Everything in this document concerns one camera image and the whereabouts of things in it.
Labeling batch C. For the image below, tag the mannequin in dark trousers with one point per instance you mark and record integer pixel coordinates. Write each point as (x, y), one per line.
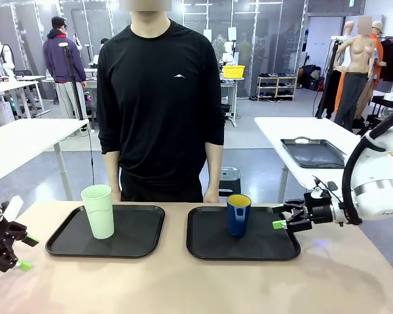
(376, 49)

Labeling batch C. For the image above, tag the person's right hand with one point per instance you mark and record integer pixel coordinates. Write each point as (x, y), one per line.
(117, 197)

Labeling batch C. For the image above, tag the person's left forearm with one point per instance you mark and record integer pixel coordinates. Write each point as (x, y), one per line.
(214, 163)

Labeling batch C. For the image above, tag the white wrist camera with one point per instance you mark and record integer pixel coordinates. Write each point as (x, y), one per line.
(13, 207)
(321, 191)

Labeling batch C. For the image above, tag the bare tan mannequin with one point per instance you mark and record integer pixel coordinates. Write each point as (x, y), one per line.
(358, 62)

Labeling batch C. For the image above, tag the white side table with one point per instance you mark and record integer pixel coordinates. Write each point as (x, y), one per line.
(278, 131)
(29, 137)

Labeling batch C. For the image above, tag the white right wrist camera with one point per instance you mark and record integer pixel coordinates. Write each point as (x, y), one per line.
(321, 191)

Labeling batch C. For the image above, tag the white shoe rack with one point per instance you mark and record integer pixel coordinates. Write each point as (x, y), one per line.
(276, 86)

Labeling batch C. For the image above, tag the tall light green cup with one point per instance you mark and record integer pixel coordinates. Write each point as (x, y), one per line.
(98, 212)

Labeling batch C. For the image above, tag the black plastic tray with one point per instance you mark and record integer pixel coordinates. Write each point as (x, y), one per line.
(209, 242)
(134, 235)

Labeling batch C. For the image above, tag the yellow plastic basket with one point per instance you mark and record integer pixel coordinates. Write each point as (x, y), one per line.
(233, 71)

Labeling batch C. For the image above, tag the person's left hand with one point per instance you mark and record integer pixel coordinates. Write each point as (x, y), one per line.
(212, 196)

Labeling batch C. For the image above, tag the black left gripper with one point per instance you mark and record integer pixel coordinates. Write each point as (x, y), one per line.
(1, 238)

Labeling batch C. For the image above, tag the person's right forearm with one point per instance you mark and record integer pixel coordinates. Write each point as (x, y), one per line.
(112, 170)

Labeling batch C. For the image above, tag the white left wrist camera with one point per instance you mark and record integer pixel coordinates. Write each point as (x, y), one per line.
(13, 207)

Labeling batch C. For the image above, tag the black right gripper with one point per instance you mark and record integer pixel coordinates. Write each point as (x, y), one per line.
(314, 212)

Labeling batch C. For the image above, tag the blue cup yellow inside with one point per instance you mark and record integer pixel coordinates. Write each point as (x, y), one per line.
(238, 216)

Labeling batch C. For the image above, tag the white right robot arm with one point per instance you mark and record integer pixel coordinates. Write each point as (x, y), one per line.
(376, 183)

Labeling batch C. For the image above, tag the black tripod pole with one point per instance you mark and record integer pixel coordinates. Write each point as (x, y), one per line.
(72, 81)

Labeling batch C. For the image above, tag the person in black shirt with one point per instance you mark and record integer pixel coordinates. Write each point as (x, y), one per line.
(160, 98)

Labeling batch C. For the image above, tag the person in purple jacket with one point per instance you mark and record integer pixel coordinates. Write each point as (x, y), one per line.
(60, 55)

